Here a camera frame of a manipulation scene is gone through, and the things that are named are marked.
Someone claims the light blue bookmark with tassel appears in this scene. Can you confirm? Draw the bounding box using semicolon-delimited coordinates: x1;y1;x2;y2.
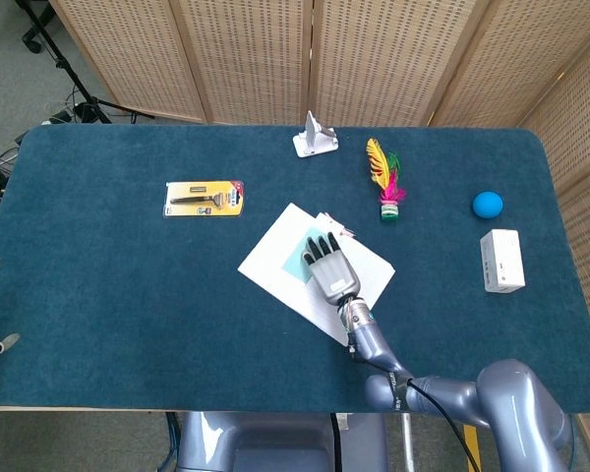
281;210;358;285

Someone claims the blue foam ball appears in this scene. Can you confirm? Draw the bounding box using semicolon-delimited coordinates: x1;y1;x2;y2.
472;191;504;219

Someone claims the blue cable at robot base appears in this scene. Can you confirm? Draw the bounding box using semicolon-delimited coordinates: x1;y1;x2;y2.
163;411;184;472

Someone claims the grey-blue robot torso base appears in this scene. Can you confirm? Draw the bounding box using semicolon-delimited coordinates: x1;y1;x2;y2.
175;411;390;472

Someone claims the wooden woven folding screen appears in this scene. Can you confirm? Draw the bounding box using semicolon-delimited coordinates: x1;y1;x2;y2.
48;0;590;461

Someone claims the colourful feather shuttlecock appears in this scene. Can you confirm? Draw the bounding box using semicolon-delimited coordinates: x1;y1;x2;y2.
365;138;407;222

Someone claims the razor in yellow blister pack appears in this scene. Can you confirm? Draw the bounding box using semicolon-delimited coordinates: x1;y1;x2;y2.
163;179;246;218

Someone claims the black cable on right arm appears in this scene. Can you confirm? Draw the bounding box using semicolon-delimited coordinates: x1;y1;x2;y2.
346;338;481;472

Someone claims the white table leg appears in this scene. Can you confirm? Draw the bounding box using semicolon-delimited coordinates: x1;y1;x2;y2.
401;412;417;472

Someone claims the white cardboard box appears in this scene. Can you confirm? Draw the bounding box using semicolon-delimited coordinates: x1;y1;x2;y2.
479;228;526;295

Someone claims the white folding phone stand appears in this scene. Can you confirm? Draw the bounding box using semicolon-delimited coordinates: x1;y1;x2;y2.
292;110;340;159

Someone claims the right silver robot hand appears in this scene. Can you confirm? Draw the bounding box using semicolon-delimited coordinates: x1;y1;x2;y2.
301;231;363;304

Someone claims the dark blue table mat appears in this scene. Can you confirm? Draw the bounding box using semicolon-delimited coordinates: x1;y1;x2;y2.
0;124;590;414

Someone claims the open white lined notebook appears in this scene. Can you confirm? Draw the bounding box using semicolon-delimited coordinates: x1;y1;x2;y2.
236;202;396;348

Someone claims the black tripod stand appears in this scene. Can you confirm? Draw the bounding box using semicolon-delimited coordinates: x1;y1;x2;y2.
14;0;155;125

